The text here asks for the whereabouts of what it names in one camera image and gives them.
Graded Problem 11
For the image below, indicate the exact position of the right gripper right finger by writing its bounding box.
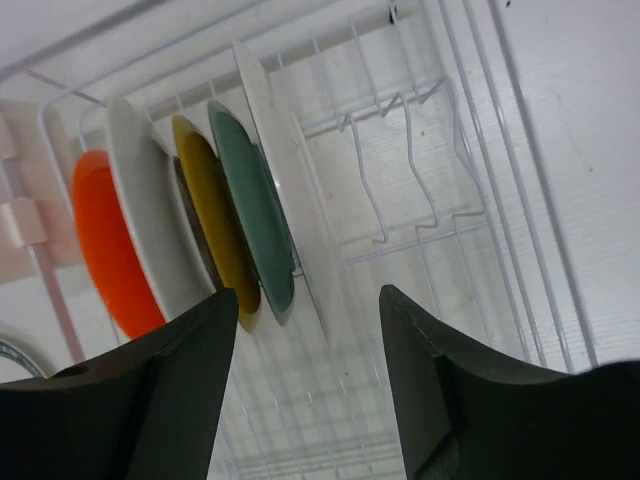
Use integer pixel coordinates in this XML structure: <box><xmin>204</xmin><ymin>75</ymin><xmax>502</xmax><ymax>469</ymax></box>
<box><xmin>379</xmin><ymin>285</ymin><xmax>639</xmax><ymax>479</ymax></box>

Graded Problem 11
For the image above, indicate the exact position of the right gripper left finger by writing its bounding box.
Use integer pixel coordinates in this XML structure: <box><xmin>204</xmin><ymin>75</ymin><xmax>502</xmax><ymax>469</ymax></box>
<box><xmin>1</xmin><ymin>289</ymin><xmax>239</xmax><ymax>479</ymax></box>

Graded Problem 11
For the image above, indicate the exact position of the white plate teal rim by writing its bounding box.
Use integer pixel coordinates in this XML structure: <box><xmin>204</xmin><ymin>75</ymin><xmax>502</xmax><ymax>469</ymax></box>
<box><xmin>1</xmin><ymin>323</ymin><xmax>55</xmax><ymax>378</ymax></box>

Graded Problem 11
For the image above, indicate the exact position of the orange plate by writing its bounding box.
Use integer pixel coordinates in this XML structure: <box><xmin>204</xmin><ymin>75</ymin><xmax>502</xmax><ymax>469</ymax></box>
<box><xmin>71</xmin><ymin>149</ymin><xmax>165</xmax><ymax>339</ymax></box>

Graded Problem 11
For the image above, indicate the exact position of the beige cutlery holder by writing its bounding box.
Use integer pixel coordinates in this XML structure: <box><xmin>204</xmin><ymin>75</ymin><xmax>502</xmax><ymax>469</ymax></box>
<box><xmin>1</xmin><ymin>99</ymin><xmax>83</xmax><ymax>283</ymax></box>

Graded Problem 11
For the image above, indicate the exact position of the dark green plate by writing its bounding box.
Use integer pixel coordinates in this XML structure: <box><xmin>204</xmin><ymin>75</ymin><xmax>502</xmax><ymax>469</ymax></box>
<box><xmin>207</xmin><ymin>100</ymin><xmax>295</xmax><ymax>326</ymax></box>

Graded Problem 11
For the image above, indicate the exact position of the olive brown plate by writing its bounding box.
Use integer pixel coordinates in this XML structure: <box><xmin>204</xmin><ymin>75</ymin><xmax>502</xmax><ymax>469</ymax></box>
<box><xmin>171</xmin><ymin>114</ymin><xmax>261</xmax><ymax>333</ymax></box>

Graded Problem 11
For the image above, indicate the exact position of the white plate red pattern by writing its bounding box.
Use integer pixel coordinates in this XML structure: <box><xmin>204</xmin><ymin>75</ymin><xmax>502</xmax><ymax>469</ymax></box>
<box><xmin>106</xmin><ymin>98</ymin><xmax>216</xmax><ymax>321</ymax></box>

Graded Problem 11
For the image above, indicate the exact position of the white plate grey rim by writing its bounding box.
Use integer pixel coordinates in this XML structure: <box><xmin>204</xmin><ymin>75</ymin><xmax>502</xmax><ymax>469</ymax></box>
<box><xmin>232</xmin><ymin>41</ymin><xmax>347</xmax><ymax>348</ymax></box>

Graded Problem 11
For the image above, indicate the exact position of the white wire dish rack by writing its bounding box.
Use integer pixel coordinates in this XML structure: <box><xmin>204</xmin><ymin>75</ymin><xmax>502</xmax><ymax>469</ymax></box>
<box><xmin>1</xmin><ymin>1</ymin><xmax>602</xmax><ymax>479</ymax></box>

